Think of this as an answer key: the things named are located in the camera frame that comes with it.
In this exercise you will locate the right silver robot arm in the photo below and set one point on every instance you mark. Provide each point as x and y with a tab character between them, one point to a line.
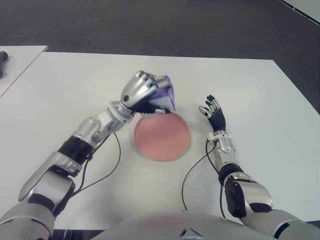
252	197

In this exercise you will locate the pink round plate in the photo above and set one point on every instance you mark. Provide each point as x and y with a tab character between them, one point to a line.
161	137

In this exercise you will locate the purple tissue paper pack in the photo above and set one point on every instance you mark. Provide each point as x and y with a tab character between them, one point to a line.
168	96

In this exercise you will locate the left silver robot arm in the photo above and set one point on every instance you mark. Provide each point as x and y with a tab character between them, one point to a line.
82	132

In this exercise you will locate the silver robot torso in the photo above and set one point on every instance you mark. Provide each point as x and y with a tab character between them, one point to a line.
162	226

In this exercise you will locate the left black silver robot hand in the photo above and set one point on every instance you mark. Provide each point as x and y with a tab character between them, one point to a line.
135	90

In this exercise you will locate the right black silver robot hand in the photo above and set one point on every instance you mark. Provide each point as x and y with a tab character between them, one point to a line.
218	120

